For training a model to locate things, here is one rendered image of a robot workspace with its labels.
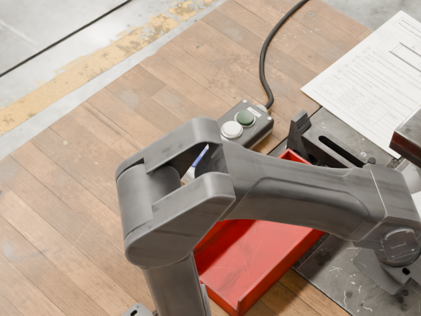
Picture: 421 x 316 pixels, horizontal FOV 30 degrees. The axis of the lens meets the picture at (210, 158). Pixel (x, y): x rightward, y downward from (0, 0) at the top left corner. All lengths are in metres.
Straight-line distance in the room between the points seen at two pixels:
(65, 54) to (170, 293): 1.94
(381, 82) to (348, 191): 0.66
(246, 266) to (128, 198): 0.45
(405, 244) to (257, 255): 0.37
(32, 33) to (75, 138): 1.53
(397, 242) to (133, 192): 0.28
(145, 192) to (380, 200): 0.24
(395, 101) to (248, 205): 0.72
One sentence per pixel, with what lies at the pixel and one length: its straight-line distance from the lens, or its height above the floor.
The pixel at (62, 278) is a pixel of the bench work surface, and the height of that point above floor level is 0.90.
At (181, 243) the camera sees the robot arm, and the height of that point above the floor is 1.29.
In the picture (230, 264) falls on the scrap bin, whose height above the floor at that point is 0.90.
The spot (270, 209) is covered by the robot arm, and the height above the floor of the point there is 1.29.
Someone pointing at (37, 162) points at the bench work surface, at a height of 0.90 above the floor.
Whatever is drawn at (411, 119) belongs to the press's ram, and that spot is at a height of 1.14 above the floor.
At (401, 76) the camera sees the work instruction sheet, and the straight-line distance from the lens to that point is 1.44.
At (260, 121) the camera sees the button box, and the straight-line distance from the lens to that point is 1.28.
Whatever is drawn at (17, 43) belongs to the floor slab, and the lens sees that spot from 2.79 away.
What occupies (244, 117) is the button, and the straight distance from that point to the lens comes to 1.28.
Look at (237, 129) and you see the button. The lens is 1.26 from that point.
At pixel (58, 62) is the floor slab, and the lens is 2.70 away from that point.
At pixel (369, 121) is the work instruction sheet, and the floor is 0.90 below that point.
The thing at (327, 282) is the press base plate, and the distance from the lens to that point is 1.16.
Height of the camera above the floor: 1.90
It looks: 52 degrees down
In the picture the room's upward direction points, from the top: 3 degrees clockwise
